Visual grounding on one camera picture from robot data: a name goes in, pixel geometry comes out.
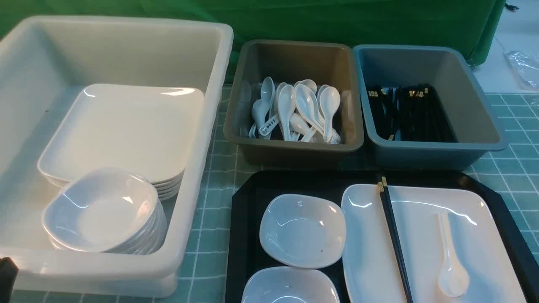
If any white bowl tray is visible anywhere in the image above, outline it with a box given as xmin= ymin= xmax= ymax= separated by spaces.
xmin=259 ymin=194 xmax=347 ymax=269
xmin=241 ymin=266 xmax=340 ymax=303

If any blue-grey plastic bin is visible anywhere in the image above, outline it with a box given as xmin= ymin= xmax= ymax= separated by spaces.
xmin=353 ymin=45 xmax=509 ymax=170

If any green checkered table mat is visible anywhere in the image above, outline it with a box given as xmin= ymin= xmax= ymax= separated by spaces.
xmin=11 ymin=86 xmax=538 ymax=303

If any white square rice plate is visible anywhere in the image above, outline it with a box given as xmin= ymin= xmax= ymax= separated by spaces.
xmin=341 ymin=184 xmax=526 ymax=303

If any white ceramic soup spoon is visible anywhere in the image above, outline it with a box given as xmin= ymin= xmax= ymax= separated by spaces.
xmin=437 ymin=212 xmax=470 ymax=298

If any stack of white square plates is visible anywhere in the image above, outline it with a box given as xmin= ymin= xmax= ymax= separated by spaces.
xmin=37 ymin=84 xmax=205 ymax=199

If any stack of white bowls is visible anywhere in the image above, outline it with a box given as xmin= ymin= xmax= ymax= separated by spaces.
xmin=42 ymin=167 xmax=167 ymax=255

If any clear plastic bag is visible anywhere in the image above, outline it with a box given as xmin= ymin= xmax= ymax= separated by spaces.
xmin=504 ymin=50 xmax=539 ymax=91

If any green cloth backdrop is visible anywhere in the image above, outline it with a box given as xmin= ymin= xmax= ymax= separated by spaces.
xmin=0 ymin=0 xmax=506 ymax=84

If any large white plastic tub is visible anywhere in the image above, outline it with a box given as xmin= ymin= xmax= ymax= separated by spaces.
xmin=0 ymin=16 xmax=233 ymax=302

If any pile of white spoons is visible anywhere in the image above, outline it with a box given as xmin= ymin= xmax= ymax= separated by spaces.
xmin=240 ymin=77 xmax=344 ymax=144

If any black serving tray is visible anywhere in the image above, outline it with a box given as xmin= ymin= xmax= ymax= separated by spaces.
xmin=225 ymin=170 xmax=539 ymax=303

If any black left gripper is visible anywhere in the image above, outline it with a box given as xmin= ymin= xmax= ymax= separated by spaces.
xmin=0 ymin=257 xmax=19 ymax=303

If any pile of black chopsticks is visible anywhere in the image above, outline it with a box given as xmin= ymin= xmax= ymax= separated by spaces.
xmin=367 ymin=84 xmax=457 ymax=143

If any brown plastic bin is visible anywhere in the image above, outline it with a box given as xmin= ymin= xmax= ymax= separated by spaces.
xmin=223 ymin=40 xmax=365 ymax=169

